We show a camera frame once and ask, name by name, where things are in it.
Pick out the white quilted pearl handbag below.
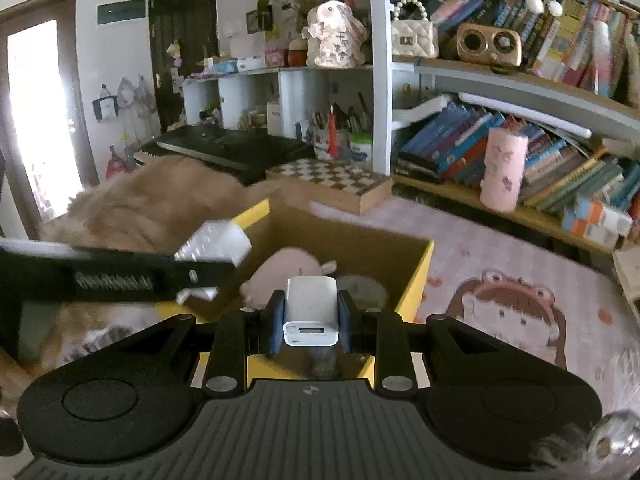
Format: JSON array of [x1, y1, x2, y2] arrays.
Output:
[[390, 0, 440, 59]]

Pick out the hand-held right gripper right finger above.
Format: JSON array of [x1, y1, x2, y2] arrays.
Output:
[[337, 290, 503, 395]]

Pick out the pink cloth-covered desktop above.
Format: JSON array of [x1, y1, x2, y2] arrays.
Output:
[[310, 195, 640, 411]]

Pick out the fluffy orange cat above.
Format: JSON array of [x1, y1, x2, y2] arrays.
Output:
[[0, 152, 281, 396]]

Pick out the orange white carton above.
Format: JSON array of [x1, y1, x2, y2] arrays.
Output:
[[562, 210, 621, 248], [572, 197, 633, 236]]

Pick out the hanging white pompoms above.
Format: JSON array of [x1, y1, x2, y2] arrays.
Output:
[[525, 0, 563, 18]]

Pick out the white wooden bookshelf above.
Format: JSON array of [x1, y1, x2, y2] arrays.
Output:
[[180, 0, 640, 256]]

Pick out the silver fuzzy charm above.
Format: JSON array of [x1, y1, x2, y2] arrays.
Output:
[[530, 410, 640, 480]]

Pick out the row of upright books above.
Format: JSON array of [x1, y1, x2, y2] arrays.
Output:
[[430, 0, 640, 106]]

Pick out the row of slanted books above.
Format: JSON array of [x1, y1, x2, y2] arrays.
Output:
[[395, 100, 640, 221]]

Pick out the pen cup with red pen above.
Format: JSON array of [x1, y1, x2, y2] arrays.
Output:
[[312, 102, 351, 161]]

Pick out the white ceramic figurine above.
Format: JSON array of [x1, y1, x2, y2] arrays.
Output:
[[305, 1, 370, 68]]

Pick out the small white cube charger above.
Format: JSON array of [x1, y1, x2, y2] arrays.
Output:
[[282, 276, 338, 347]]

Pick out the green wall sign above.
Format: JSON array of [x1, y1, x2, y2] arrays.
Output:
[[96, 0, 147, 26]]

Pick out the black electronic keyboard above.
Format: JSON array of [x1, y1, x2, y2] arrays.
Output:
[[137, 125, 316, 186]]

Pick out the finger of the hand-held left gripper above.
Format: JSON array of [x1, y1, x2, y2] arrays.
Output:
[[172, 260, 238, 293]]

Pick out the wooden retro speaker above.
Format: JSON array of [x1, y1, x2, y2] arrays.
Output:
[[455, 22, 523, 67]]

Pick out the green lid jar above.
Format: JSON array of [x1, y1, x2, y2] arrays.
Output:
[[349, 132, 373, 163]]

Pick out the checkered wooden box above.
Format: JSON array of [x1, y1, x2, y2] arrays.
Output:
[[265, 157, 393, 216]]

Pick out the dark panel door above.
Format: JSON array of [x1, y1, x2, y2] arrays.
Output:
[[147, 0, 218, 133]]

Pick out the hanging tote bag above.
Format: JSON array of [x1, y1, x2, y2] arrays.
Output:
[[92, 84, 121, 123]]

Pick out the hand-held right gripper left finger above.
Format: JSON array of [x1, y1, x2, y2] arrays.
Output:
[[120, 289, 287, 394]]

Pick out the pink plush pig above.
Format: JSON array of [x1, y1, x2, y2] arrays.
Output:
[[239, 247, 338, 311]]

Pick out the yellow cardboard box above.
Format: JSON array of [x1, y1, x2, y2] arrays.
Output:
[[190, 199, 435, 391]]

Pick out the pink printed cup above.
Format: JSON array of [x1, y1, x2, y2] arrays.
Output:
[[480, 126, 529, 213]]

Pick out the glass door wooden frame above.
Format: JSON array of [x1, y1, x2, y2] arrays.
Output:
[[0, 0, 98, 241]]

